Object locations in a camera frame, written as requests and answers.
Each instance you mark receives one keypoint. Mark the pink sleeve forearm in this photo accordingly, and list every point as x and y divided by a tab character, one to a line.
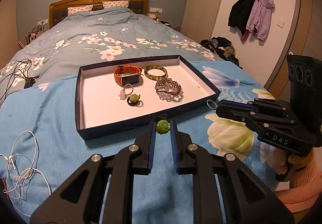
304	184

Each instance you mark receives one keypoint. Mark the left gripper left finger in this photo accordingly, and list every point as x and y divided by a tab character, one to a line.
101	189

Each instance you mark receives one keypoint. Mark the blue blossom duvet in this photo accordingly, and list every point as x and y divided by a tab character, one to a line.
92	37

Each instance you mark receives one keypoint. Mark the black hanging jacket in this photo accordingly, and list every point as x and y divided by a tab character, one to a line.
239	14

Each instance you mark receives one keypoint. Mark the orange smart watch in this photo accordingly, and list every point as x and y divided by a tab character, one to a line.
127	75

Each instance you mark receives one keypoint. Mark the dark clothes pile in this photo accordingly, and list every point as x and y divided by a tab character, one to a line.
222	47

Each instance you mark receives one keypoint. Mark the wall power socket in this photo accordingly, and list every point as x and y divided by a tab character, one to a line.
156	10

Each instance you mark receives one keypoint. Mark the left patterned pillow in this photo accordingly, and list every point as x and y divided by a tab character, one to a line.
86	8

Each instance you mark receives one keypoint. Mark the yellow amber bangle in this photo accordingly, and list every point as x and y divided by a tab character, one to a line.
155	72

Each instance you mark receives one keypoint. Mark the navy white jewelry tray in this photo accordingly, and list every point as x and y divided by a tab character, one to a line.
99	110

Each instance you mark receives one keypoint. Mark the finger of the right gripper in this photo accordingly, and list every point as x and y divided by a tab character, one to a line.
235	105
245	114

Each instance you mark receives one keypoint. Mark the wooden headboard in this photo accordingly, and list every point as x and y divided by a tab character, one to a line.
59	10

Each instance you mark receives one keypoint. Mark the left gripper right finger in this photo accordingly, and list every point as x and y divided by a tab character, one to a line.
225	190

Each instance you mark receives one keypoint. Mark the purple hanging jacket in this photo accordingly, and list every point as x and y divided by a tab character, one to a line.
259	21

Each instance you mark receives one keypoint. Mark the blue floral blanket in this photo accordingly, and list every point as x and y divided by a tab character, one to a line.
38	129

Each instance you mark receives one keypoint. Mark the right hand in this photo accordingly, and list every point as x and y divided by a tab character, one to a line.
289	163

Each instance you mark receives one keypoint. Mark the right patterned pillow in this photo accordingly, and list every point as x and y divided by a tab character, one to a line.
120	3

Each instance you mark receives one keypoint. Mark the patterned pillow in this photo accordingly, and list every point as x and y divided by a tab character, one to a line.
86	8
120	3

